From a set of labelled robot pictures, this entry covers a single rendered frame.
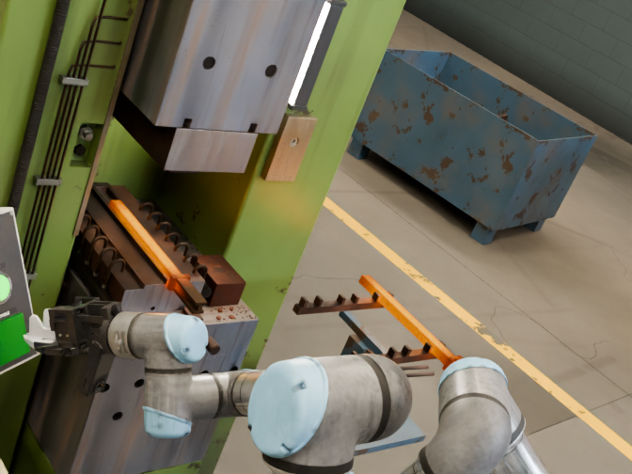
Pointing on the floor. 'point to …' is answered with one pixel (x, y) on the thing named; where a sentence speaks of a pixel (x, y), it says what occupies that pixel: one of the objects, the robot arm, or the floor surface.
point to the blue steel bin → (470, 139)
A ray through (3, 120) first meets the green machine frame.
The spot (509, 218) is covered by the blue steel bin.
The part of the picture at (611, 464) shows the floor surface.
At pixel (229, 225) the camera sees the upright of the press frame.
